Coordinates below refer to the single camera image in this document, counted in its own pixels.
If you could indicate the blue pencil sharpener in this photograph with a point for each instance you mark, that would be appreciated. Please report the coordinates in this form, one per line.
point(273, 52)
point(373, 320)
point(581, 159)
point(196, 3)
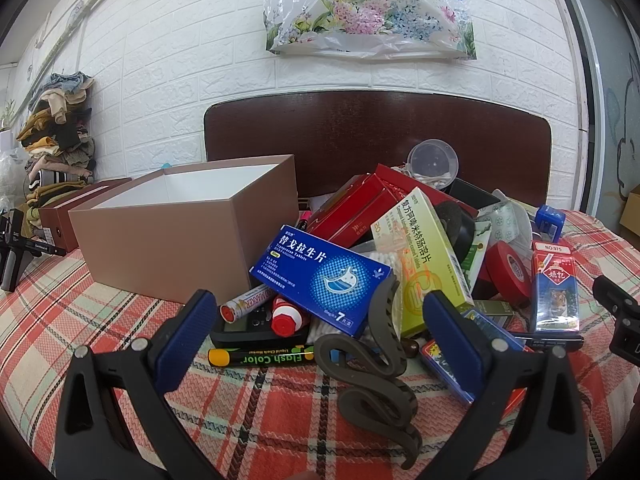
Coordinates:
point(550, 222)

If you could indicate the green white packet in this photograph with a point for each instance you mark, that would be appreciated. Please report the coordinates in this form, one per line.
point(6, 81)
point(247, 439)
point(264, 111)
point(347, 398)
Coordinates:
point(477, 255)

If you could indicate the floral plastic bag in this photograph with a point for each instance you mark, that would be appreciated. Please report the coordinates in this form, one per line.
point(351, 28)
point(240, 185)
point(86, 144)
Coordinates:
point(370, 5)

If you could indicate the dark wooden headboard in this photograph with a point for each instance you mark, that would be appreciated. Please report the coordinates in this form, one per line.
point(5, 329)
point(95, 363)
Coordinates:
point(350, 130)

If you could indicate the red blue playing card box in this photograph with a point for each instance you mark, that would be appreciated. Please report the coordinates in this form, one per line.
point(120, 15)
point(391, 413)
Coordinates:
point(555, 285)

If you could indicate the grey hair claw clip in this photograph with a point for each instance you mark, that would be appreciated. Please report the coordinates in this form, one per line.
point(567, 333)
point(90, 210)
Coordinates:
point(375, 375)

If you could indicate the red tape roll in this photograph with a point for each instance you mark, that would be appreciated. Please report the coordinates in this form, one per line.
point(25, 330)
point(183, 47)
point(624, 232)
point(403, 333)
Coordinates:
point(502, 270)

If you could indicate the black calculator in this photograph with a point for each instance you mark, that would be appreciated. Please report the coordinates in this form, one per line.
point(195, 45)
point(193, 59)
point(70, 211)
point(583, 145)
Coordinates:
point(240, 332)

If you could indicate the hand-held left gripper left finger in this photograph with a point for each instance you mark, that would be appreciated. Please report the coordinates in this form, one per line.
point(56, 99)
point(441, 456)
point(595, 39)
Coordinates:
point(186, 332)

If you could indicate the green yellow medicine box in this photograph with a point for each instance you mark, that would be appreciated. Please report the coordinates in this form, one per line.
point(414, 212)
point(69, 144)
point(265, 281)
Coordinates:
point(425, 250)

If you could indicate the brown cardboard box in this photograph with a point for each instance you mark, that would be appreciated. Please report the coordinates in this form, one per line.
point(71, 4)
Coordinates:
point(165, 255)

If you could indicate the olive green small box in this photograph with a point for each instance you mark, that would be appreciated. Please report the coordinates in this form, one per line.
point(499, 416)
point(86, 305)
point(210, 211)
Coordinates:
point(492, 312)

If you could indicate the flat red gift box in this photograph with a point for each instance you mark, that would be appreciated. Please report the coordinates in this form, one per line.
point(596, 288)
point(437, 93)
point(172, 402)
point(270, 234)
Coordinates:
point(400, 180)

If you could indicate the black camera device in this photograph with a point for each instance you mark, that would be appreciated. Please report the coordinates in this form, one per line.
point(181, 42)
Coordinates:
point(17, 255)

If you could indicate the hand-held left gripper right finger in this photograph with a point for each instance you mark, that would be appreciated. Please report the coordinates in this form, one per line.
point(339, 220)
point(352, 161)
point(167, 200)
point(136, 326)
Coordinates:
point(450, 340)

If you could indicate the black pen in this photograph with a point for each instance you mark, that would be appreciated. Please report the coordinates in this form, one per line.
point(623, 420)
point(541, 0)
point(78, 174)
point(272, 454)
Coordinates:
point(550, 342)

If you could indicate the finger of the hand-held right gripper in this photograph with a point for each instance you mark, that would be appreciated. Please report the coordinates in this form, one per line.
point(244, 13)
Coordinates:
point(616, 296)

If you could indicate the pile of folded clothes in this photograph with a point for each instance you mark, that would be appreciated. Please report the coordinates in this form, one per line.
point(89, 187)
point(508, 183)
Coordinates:
point(60, 130)

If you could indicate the white bottle red cap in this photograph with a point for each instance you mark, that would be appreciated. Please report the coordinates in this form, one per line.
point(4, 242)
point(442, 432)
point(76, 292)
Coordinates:
point(287, 317)

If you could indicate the black box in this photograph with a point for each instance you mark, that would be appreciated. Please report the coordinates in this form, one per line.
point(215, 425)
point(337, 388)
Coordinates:
point(472, 195)

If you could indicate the black tape roll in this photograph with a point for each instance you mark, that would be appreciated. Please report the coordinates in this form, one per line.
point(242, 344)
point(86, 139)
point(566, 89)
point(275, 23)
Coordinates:
point(457, 230)

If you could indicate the long red box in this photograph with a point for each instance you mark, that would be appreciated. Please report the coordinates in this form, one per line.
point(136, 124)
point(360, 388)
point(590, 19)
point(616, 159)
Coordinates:
point(345, 205)
point(367, 220)

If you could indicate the blue tin case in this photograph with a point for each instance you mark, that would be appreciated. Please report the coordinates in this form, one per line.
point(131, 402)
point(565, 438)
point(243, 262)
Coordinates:
point(445, 365)

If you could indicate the white wall conduit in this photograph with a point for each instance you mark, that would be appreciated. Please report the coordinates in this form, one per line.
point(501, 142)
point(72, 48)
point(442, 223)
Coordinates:
point(65, 35)

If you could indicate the clear round swab container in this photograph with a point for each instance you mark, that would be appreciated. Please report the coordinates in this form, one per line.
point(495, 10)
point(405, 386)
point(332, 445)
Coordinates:
point(432, 160)

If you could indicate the red white marker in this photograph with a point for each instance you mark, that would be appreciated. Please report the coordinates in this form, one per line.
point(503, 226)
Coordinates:
point(247, 302)

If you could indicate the white green patterned tape roll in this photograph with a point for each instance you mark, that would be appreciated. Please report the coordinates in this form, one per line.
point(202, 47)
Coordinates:
point(507, 225)

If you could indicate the black chalk marker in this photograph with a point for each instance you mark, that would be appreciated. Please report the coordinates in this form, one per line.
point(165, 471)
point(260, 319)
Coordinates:
point(260, 357)

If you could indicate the plaid blanket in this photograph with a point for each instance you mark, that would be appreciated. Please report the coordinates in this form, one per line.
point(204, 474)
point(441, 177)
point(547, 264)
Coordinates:
point(280, 410)

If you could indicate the pink marker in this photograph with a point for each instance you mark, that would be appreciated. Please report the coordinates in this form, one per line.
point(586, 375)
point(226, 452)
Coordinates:
point(305, 220)

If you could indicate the brown box lid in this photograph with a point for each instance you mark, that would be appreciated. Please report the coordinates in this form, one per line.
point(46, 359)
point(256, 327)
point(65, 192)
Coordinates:
point(60, 220)

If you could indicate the frosted sliding door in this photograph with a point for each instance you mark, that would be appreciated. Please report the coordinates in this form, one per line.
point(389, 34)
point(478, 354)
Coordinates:
point(605, 85)

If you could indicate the blue medicine box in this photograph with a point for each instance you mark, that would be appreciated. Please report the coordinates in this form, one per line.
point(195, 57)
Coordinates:
point(320, 272)

